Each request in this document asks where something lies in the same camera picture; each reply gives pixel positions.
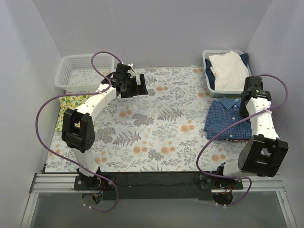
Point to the lemon print folded cloth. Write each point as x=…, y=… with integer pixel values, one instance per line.
x=70, y=102

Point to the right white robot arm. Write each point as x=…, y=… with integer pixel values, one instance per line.
x=264, y=152

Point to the floral patterned table mat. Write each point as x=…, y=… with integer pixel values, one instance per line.
x=163, y=130

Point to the aluminium frame rail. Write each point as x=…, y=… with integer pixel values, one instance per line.
x=53, y=183

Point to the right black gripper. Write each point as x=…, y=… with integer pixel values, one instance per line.
x=243, y=109

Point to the left white plastic basket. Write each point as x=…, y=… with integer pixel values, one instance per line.
x=76, y=73

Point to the white folded shirt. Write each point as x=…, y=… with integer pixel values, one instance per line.
x=228, y=71

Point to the red black plaid shirt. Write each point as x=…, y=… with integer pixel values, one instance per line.
x=237, y=140

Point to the right white plastic basket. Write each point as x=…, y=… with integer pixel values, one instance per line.
x=210, y=78

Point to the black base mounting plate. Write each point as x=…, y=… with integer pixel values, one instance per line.
x=168, y=185

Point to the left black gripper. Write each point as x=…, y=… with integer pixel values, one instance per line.
x=134, y=86

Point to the blue checkered long sleeve shirt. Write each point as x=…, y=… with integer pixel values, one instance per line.
x=222, y=114

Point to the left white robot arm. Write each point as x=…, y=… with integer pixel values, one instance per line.
x=78, y=124

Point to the white plastic basket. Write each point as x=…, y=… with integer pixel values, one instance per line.
x=210, y=78
x=76, y=73

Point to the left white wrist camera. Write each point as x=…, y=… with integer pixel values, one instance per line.
x=131, y=70

